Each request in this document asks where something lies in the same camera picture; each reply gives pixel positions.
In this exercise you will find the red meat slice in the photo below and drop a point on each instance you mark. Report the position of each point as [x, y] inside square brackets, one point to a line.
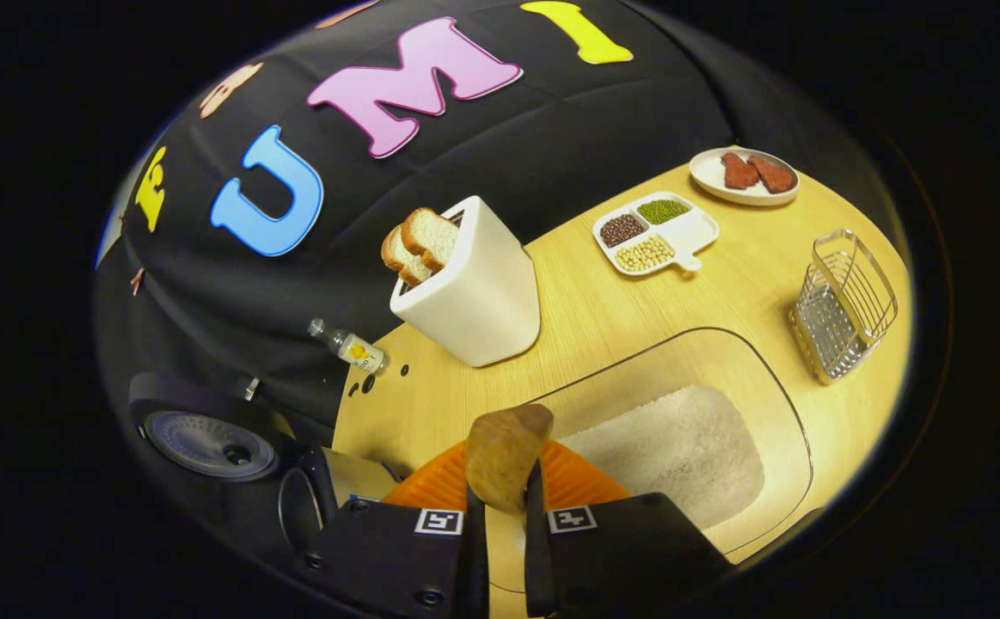
[739, 170]
[773, 174]

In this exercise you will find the white divided bean dish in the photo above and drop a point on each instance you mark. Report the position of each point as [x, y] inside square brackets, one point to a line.
[689, 232]

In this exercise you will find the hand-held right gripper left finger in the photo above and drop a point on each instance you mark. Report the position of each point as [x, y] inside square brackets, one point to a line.
[396, 559]

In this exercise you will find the clear plastic tray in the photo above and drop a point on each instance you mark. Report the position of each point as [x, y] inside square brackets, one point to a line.
[706, 361]

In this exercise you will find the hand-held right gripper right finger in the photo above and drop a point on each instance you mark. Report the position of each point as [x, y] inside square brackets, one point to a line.
[620, 550]

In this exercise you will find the dark grey rice cooker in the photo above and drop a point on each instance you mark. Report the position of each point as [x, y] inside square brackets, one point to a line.
[207, 443]

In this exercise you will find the silver clip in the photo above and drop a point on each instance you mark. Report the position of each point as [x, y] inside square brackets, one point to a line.
[251, 389]

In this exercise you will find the small glass bottle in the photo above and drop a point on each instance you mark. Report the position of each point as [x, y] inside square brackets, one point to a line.
[353, 350]

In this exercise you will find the white round plate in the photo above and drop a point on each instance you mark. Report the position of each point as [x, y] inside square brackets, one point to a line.
[710, 182]

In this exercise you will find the pink clip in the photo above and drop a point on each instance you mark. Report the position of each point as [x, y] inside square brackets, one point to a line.
[137, 281]

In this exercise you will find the wooden spoon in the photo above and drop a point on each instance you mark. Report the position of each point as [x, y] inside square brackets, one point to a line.
[504, 456]

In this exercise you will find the white toaster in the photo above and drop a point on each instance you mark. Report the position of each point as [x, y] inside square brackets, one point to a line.
[482, 301]

